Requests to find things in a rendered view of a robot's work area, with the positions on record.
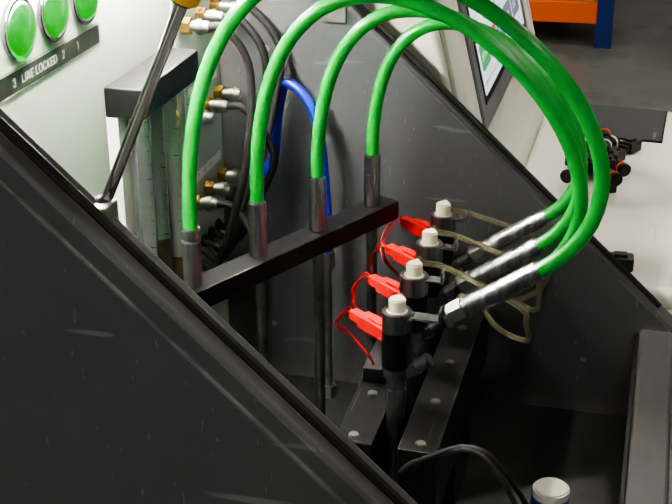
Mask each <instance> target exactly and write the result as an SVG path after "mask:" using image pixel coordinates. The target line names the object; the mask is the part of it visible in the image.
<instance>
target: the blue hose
mask: <svg viewBox="0 0 672 504"><path fill-rule="evenodd" d="M288 89H289V90H291V91H293V92H294V93H295V94H296V95H297V96H298V97H299V98H300V99H301V100H302V102H303V103H304V105H305V107H306V108H307V110H308V113H309V116H310V118H311V122H312V127H313V121H314V114H315V107H316V103H315V101H314V99H313V97H312V96H311V95H310V93H309V92H308V91H307V89H305V88H304V87H303V86H302V85H301V84H300V83H298V82H297V81H295V80H293V79H291V78H286V79H283V80H282V81H281V83H280V92H281V93H280V102H279V106H278V111H277V116H276V120H275V124H274V128H273V132H272V136H271V138H272V140H273V142H274V144H275V146H276V149H277V152H278V159H279V155H280V147H281V134H282V119H283V110H284V104H285V100H286V95H287V92H288ZM269 166H270V153H269V156H268V160H267V162H266V164H265V165H264V177H266V174H267V172H268V169H269ZM324 176H326V188H327V190H326V195H327V198H326V218H327V217H330V216H332V208H331V194H330V180H329V168H328V158H327V148H326V140H325V150H324Z"/></svg>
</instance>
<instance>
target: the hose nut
mask: <svg viewBox="0 0 672 504"><path fill-rule="evenodd" d="M460 300H461V298H457V299H455V300H454V301H452V302H450V303H448V304H446V305H445V312H446V316H447V317H448V318H449V320H450V321H451V323H452V324H459V323H461V322H463V321H465V320H467V319H469V318H471V316H468V315H466V314H465V313H464V312H463V310H462V308H461V306H460Z"/></svg>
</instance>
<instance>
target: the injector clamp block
mask: <svg viewBox="0 0 672 504"><path fill-rule="evenodd" d="M488 332H489V322H488V321H487V319H486V318H485V316H484V314H483V313H480V314H478V315H477V316H475V317H472V318H470V319H468V320H466V322H465V323H463V324H461V325H459V326H457V327H455V328H446V329H444V330H443V333H442V336H441V338H440V341H439V343H438V346H437V348H436V351H435V353H434V356H433V361H434V364H433V366H432V367H430V368H429V369H428V371H427V374H426V377H425V379H424V382H423V384H422V387H421V389H420V392H419V395H418V397H417V400H416V402H415V405H414V407H413V410H412V412H411V415H410V418H409V420H408V423H407V425H406V428H405V430H404V433H403V436H402V438H401V441H400V443H399V446H398V448H397V484H398V485H399V486H400V487H401V488H402V489H403V490H404V491H405V492H406V493H407V494H408V495H409V496H410V497H411V498H412V499H413V500H414V501H416V502H417V503H418V504H456V503H457V500H458V496H459V493H460V489H461V486H462V483H463V479H464V476H465V472H466V469H467V465H468V462H469V453H465V452H462V453H457V454H453V455H450V456H448V457H445V458H443V459H440V460H438V461H436V462H434V463H431V464H429V465H426V466H423V467H421V468H420V470H419V471H418V473H417V474H416V475H414V476H413V475H412V474H411V472H412V470H413V469H414V467H415V466H416V465H417V464H416V465H413V466H411V467H409V468H408V469H407V470H406V471H405V472H403V473H402V474H400V473H399V472H398V471H399V469H400V468H402V467H403V466H404V465H405V464H406V463H407V462H408V461H411V460H413V459H416V458H419V457H422V456H425V455H428V454H430V453H433V452H435V451H438V450H440V449H443V448H446V447H449V446H453V445H458V444H470V426H471V406H472V403H473V400H474V397H475V393H476V390H477V387H478V384H479V380H480V377H481V374H482V371H483V368H484V364H485V361H486V358H487V352H488ZM385 385H387V380H386V379H384V382H383V383H378V382H370V381H363V378H362V380H361V382H360V384H359V386H358V388H357V390H356V393H355V395H354V397H353V399H352V401H351V403H350V405H349V407H348V409H347V411H346V413H345V415H344V418H343V420H342V422H341V424H340V426H339V429H340V430H341V431H342V432H343V433H344V434H345V435H346V436H347V437H348V438H349V439H350V440H351V441H352V442H353V443H354V444H355V445H356V446H358V447H359V448H360V449H361V450H362V451H363V452H364V453H365V454H366V455H367V456H368V457H369V458H370V459H371V460H372V461H373V462H374V463H375V464H377V465H378V466H379V467H380V468H381V469H382V470H383V471H384V472H385V470H386V403H385Z"/></svg>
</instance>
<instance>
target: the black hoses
mask: <svg viewBox="0 0 672 504"><path fill-rule="evenodd" d="M250 13H251V14H252V15H253V16H254V17H255V18H256V19H257V20H258V21H260V22H261V23H262V25H263V26H264V27H265V28H266V29H267V31H268V32H269V34H270V35H271V37H272V39H273V42H274V44H275V48H276V47H277V45H278V43H279V41H280V40H281V37H280V35H279V33H278V31H277V30H276V28H275V27H274V25H273V24H272V23H271V21H270V20H269V19H268V18H267V17H266V16H265V15H264V14H263V13H262V12H261V11H260V10H259V9H258V8H257V7H254V8H253V9H252V10H251V11H250ZM220 23H221V22H210V23H209V24H208V30H209V31H216V29H217V28H218V26H219V25H220ZM239 25H240V26H241V27H242V28H243V29H244V30H245V31H246V32H247V33H248V34H249V35H250V37H251V38H252V39H253V41H254V43H255V44H256V46H257V49H258V51H259V54H260V58H261V63H262V80H263V77H264V74H265V71H266V68H267V66H268V64H269V56H268V51H267V49H266V46H265V44H264V42H263V40H262V38H261V37H260V35H259V33H258V32H257V31H256V30H255V28H254V27H253V26H252V25H251V24H250V23H249V22H248V21H247V20H246V19H245V18H244V19H243V20H242V21H241V23H240V24H239ZM230 40H231V42H232V43H233V44H234V45H235V47H236V48H237V50H238V52H239V54H240V56H241V58H242V61H243V63H244V67H245V72H246V80H247V106H245V105H244V104H243V103H240V102H235V101H231V102H227V105H226V108H227V110H239V111H240V112H241V113H243V114H244V115H245V116H246V117H247V123H246V136H245V145H244V153H243V160H242V166H241V171H240V176H239V181H238V186H237V190H236V194H235V198H234V203H233V202H231V201H228V200H218V201H217V208H227V209H230V210H231V214H230V217H229V221H228V223H222V221H221V219H217V220H216V222H215V228H214V227H213V226H210V227H209V230H208V236H207V234H203V235H202V238H201V254H203V255H205V256H206V257H207V258H208V259H209V260H210V261H211V262H213V264H212V265H210V264H208V263H207V262H206V261H205V260H204V259H203V258H202V257H201V260H202V269H203V270H205V271H208V270H210V269H212V268H215V267H217V266H219V265H221V264H222V263H223V262H224V261H225V260H226V259H227V257H228V256H229V255H230V254H231V253H232V251H233V250H234V249H235V248H236V245H237V243H239V242H240V241H241V240H242V239H243V238H244V237H245V235H246V234H249V224H248V201H249V200H250V151H251V137H252V129H253V121H254V114H255V109H256V86H255V74H254V69H253V64H252V61H251V58H250V55H249V52H248V51H247V49H246V47H245V45H244V43H243V42H242V41H241V39H240V38H239V37H238V35H237V34H236V33H235V32H234V33H233V35H232V36H231V38H230ZM284 69H285V64H284V66H283V69H282V71H281V74H280V76H279V79H278V82H277V85H276V89H275V92H274V95H273V99H272V104H271V109H270V114H269V118H268V126H267V134H266V142H265V157H264V163H265V159H266V155H267V152H268V151H269V153H270V166H269V169H268V172H267V174H266V177H265V179H264V198H265V195H266V193H267V191H268V189H269V186H270V184H271V182H272V180H273V178H274V176H275V173H276V170H277V167H278V152H277V149H276V146H275V144H274V142H273V140H272V138H271V136H272V132H273V128H274V124H275V120H276V116H277V111H278V106H279V102H280V93H281V92H280V83H281V81H282V80H283V78H284ZM220 230H226V231H225V233H223V232H221V231H220ZM213 238H219V239H221V240H222V243H221V245H220V244H219V243H218V242H217V241H215V240H214V239H213ZM206 246H211V247H212V248H213V249H214V250H215V251H216V252H217V253H218V254H217V256H216V255H215V254H214V253H213V252H212V251H211V250H210V249H208V248H206Z"/></svg>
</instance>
